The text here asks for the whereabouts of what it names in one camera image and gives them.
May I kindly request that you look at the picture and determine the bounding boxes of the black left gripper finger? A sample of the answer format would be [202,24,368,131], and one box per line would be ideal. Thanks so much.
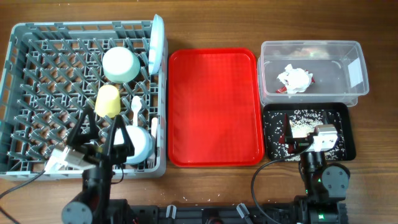
[103,115,135,159]
[65,107,100,148]

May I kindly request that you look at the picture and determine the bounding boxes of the white plastic fork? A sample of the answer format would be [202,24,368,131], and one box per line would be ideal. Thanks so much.
[147,117,158,169]

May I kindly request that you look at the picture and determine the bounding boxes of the light blue plate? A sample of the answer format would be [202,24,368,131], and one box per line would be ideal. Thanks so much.
[149,14,165,75]

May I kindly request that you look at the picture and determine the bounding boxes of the rice and food scraps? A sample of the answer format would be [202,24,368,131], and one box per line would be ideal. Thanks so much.
[264,110,347,161]

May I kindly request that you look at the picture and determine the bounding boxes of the red snack wrapper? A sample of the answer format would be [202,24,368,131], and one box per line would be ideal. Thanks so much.
[275,70,315,94]

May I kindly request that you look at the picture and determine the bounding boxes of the clear plastic bin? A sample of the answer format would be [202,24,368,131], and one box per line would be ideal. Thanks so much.
[257,40,369,106]

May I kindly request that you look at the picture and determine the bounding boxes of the mint green bowl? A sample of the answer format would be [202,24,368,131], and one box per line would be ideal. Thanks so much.
[102,47,141,83]

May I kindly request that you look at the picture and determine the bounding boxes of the black tray bin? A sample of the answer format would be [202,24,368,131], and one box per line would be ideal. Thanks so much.
[262,103,356,161]

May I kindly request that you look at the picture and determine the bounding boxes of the yellow plastic cup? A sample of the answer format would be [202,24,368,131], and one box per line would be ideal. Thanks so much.
[95,85,121,118]

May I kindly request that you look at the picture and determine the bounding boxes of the grey dishwasher rack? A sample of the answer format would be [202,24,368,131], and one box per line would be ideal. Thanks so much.
[1,21,167,181]

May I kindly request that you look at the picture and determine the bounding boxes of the white plastic spoon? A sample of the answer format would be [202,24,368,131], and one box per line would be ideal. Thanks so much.
[131,96,142,126]

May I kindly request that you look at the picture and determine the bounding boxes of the light blue bowl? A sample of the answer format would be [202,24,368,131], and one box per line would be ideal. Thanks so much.
[125,125,154,165]

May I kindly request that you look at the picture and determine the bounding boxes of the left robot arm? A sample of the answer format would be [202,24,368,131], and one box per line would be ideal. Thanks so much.
[62,106,138,223]

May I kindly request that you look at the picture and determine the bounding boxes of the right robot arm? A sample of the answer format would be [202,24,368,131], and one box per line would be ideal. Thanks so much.
[280,115,350,224]

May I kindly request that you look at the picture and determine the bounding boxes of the white napkin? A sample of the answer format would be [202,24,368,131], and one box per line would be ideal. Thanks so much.
[276,63,313,95]

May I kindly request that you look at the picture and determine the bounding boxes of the red plastic tray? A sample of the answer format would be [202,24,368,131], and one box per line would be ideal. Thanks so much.
[167,48,264,167]

